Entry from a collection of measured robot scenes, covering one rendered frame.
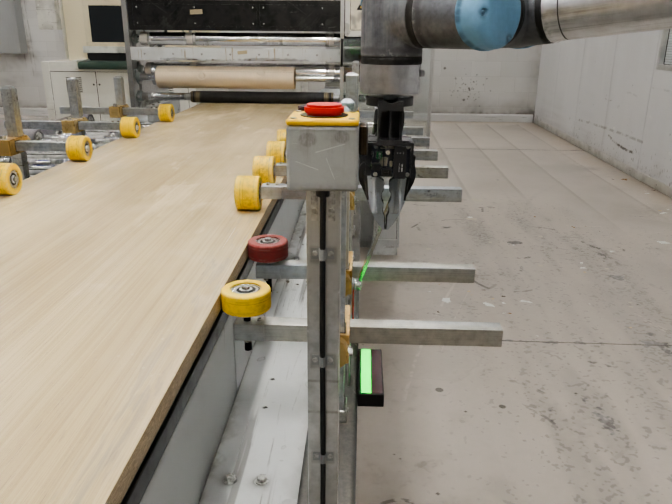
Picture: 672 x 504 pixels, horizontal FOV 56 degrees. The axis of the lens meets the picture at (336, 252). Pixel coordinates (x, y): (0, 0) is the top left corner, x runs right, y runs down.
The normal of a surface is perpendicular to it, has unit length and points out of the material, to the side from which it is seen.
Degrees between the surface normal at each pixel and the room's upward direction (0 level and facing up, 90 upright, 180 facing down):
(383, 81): 90
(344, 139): 90
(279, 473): 0
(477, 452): 0
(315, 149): 90
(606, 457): 0
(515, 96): 90
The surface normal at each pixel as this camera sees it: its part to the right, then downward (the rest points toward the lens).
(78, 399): 0.00, -0.95
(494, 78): -0.05, 0.33
